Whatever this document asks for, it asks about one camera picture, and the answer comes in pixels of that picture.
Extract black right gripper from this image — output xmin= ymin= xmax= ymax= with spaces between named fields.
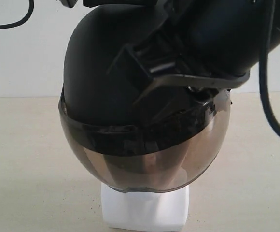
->
xmin=106 ymin=26 xmax=252 ymax=126

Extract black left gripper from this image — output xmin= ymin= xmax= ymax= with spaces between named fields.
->
xmin=60 ymin=0 xmax=158 ymax=8

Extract black helmet with tinted visor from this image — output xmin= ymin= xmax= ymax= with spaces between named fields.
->
xmin=58 ymin=0 xmax=231 ymax=193

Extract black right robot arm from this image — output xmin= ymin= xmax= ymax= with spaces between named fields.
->
xmin=107 ymin=0 xmax=280 ymax=125

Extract white mannequin head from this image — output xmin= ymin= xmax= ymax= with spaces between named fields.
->
xmin=100 ymin=184 xmax=190 ymax=232

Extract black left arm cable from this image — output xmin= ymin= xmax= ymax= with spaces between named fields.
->
xmin=0 ymin=0 xmax=34 ymax=31

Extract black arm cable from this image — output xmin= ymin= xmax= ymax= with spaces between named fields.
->
xmin=0 ymin=0 xmax=34 ymax=31
xmin=258 ymin=0 xmax=280 ymax=147

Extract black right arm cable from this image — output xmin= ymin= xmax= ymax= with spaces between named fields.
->
xmin=258 ymin=0 xmax=280 ymax=147

